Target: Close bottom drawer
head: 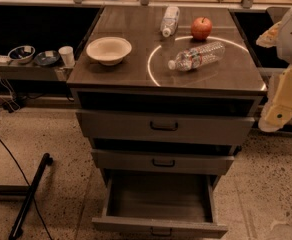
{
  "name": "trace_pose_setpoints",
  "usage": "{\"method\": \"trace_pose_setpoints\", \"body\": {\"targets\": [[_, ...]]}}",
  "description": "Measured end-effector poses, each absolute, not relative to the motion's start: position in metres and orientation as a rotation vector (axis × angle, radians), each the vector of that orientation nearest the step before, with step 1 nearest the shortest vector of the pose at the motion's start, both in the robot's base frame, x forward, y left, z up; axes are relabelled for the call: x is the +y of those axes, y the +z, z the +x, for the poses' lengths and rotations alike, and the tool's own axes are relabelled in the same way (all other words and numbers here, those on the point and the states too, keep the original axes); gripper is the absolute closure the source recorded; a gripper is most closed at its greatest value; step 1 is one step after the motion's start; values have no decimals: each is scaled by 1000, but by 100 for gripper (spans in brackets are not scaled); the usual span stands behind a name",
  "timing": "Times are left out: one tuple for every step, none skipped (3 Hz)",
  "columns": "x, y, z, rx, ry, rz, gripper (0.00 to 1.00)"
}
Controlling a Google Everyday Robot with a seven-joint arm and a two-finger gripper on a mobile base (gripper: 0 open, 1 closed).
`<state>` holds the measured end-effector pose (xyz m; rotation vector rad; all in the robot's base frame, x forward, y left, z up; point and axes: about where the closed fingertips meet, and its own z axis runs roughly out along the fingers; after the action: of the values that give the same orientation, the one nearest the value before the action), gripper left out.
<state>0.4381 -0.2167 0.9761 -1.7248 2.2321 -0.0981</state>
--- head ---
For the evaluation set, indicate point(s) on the grey bottom drawer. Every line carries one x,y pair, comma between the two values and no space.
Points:
160,205

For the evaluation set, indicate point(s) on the white bowl on shelf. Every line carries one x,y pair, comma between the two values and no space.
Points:
22,54

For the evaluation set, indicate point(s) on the grey side shelf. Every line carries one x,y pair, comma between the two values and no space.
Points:
33,72

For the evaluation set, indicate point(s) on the grey drawer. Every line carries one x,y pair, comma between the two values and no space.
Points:
211,130
162,162
160,205

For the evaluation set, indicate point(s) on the grey top drawer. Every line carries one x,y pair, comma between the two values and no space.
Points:
211,130

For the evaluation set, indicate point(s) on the red apple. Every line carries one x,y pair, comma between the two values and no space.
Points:
201,28

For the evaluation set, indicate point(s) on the beige bowl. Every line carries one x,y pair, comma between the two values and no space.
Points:
108,51

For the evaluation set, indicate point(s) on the white labelled plastic bottle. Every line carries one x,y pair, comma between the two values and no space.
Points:
170,21

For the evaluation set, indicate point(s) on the white paper cup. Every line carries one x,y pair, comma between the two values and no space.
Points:
67,55

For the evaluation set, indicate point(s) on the clear plastic bottle lying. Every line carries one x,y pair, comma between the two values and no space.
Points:
196,57

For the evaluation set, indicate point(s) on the grey middle drawer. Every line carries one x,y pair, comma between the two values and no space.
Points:
162,162

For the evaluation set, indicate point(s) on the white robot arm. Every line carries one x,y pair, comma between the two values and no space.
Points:
278,109

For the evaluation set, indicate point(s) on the black stand leg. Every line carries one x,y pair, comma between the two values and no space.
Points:
16,230

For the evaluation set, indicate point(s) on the grey drawer cabinet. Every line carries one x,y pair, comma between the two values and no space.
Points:
143,83

